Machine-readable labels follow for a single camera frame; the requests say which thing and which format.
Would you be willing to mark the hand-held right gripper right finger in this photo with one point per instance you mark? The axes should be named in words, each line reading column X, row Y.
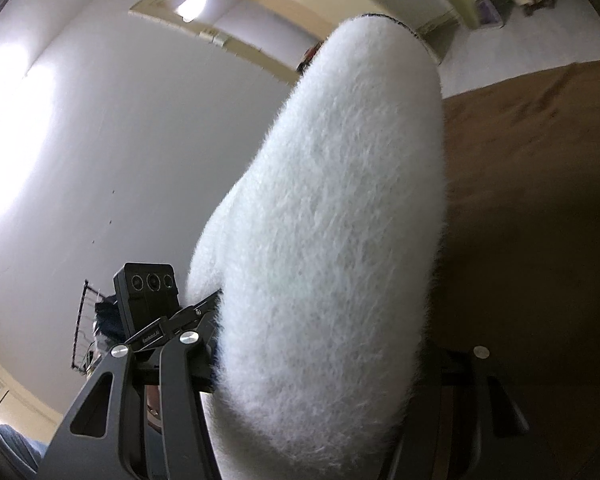
column 485, row 385

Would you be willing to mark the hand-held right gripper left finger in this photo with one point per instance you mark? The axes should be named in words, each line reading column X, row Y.
column 172, row 390

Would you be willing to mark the cream door frame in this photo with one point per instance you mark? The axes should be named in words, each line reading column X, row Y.
column 260, row 25

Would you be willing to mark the white fluffy cardigan black trim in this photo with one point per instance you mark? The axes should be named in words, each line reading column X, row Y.
column 330, row 235

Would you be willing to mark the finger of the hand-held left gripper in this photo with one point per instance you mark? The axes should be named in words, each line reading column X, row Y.
column 207, row 362

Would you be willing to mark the brown blanket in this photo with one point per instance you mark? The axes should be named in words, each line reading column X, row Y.
column 530, row 210

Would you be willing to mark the red bag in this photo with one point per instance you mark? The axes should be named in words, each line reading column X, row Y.
column 309, row 55

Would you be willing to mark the person's blue jeans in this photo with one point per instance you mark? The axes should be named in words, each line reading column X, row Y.
column 17, row 452

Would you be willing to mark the dark blue cloth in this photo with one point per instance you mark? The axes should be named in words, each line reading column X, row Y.
column 107, row 320

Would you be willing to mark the purple box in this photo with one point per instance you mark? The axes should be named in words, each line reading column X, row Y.
column 487, row 12

